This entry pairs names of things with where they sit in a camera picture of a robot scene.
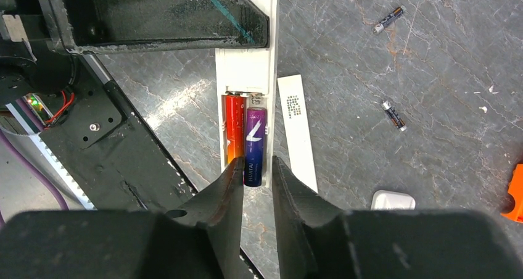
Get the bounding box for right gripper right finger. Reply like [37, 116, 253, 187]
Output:
[272, 156, 352, 278]

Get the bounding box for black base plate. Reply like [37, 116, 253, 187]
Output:
[36, 56, 266, 279]

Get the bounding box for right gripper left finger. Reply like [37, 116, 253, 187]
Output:
[165, 157, 245, 278]

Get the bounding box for orange plastic basket piece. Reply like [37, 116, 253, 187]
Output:
[500, 164, 522, 223]

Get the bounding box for white remote battery cover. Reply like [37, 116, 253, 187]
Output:
[277, 75, 318, 193]

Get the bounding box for orange AAA battery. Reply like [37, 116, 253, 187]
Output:
[224, 94, 245, 164]

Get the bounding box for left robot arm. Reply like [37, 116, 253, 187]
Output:
[1, 0, 273, 104]

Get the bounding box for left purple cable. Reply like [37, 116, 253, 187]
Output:
[0, 130, 70, 229]

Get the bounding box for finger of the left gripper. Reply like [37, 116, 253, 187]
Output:
[38, 0, 270, 55]

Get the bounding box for black AAA battery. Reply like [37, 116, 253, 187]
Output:
[372, 6, 405, 35]

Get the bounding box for white remote control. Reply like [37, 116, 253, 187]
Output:
[215, 0, 279, 188]
[371, 190, 416, 210]

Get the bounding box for small dark AAA battery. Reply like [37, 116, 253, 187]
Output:
[381, 101, 407, 131]

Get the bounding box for white cable duct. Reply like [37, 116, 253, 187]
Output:
[6, 101, 96, 210]

